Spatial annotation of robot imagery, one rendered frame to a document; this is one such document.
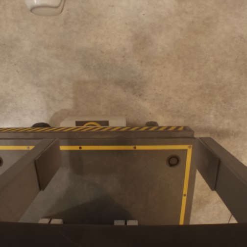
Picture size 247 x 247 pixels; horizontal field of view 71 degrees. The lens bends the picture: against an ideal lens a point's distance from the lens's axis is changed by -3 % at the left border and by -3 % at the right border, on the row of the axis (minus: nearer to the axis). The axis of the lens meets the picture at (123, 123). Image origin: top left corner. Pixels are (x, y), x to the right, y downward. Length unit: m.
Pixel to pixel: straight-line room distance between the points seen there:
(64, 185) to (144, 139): 0.29
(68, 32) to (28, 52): 0.20
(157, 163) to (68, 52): 0.58
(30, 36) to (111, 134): 0.59
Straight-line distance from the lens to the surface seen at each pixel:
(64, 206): 0.68
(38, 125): 0.81
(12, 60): 0.95
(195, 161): 0.17
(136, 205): 0.64
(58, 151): 0.17
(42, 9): 0.50
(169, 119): 0.85
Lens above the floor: 0.80
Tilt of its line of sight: 74 degrees down
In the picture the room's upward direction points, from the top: 175 degrees counter-clockwise
